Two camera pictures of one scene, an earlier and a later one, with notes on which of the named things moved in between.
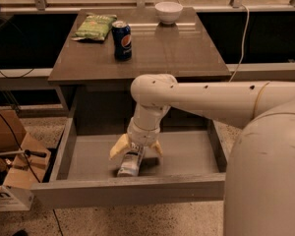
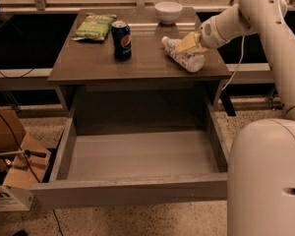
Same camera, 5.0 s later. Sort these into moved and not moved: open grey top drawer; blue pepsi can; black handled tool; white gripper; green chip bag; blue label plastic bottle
Moved: blue label plastic bottle; white gripper
Not moved: green chip bag; blue pepsi can; open grey top drawer; black handled tool
